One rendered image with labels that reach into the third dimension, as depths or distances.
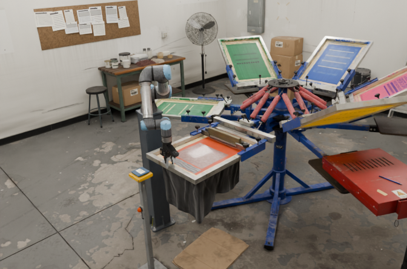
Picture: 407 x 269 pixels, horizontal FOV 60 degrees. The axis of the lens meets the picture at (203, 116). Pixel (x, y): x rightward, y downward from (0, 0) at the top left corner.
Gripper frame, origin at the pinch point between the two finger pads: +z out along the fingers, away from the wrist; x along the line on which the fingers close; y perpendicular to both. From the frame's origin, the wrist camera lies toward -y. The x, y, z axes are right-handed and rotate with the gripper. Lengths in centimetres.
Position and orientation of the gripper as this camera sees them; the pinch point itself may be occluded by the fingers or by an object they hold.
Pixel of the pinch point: (170, 166)
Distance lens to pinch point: 270.6
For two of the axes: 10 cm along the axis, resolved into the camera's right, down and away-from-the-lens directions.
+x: -7.2, 2.8, -6.3
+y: -6.9, -2.5, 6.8
